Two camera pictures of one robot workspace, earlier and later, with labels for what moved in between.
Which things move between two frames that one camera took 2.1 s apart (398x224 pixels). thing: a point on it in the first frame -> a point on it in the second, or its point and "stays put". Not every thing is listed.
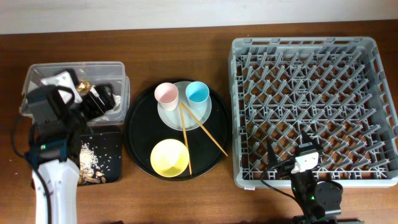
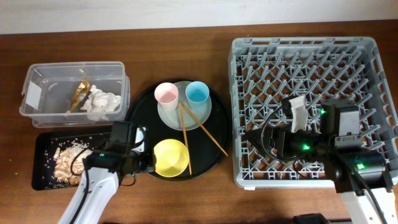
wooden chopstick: x=203 y=126 stays put
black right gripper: x=292 y=165 -> x=273 y=142
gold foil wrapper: x=84 y=86 stays put
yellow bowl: x=170 y=158 stays put
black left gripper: x=97 y=107 -> x=150 y=165
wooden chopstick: x=188 y=154 stays put
